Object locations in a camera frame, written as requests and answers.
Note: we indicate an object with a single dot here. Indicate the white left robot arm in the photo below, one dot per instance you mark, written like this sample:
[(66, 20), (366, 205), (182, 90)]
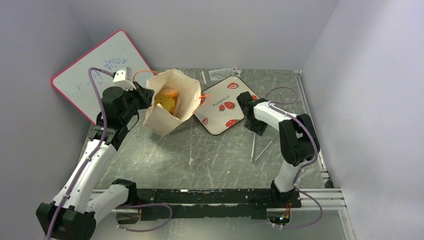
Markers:
[(72, 215)]

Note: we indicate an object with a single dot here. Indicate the orange fake bread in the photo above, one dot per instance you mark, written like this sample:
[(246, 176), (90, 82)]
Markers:
[(169, 92)]

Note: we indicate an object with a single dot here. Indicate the strawberry pattern tray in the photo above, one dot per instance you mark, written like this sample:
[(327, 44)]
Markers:
[(221, 110)]

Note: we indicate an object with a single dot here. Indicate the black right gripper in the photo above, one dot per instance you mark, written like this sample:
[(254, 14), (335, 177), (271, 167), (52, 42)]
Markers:
[(245, 103)]

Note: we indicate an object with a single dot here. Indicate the pink framed whiteboard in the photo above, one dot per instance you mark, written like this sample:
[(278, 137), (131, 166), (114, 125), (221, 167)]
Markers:
[(115, 52)]

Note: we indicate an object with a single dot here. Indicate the clear plastic package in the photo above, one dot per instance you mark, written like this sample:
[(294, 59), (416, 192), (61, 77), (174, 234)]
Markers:
[(220, 74)]

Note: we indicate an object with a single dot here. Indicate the white paper bag orange handles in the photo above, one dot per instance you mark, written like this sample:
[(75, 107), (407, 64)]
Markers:
[(176, 98)]

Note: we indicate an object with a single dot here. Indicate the yellow fake bread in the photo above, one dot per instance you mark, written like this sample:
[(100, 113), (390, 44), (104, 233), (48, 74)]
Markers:
[(166, 102)]

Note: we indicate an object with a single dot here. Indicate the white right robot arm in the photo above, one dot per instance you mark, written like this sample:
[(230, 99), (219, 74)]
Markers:
[(299, 144)]

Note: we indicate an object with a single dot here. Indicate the metal tongs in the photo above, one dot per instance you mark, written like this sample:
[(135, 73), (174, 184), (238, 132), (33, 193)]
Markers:
[(252, 157)]

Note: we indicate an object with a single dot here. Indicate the white pen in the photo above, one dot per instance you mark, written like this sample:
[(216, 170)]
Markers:
[(203, 77)]

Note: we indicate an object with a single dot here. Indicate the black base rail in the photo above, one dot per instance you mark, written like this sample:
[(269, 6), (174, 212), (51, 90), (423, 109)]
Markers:
[(254, 203)]

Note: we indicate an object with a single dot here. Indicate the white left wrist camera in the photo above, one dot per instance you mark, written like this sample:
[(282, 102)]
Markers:
[(123, 79)]

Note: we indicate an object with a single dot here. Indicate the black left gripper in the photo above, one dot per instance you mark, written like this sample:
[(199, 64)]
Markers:
[(145, 95)]

